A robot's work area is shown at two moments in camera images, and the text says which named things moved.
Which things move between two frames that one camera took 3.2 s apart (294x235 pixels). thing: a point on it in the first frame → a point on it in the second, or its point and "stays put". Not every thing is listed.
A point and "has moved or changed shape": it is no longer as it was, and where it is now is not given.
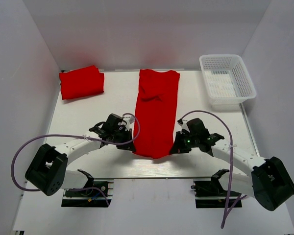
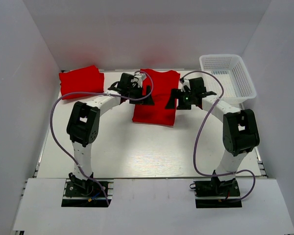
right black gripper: [180, 143] → [180, 99]
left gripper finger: [127, 137] → [148, 89]
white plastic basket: [228, 82] stays put
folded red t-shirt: [81, 82] stays put
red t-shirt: [156, 110] has moved or changed shape
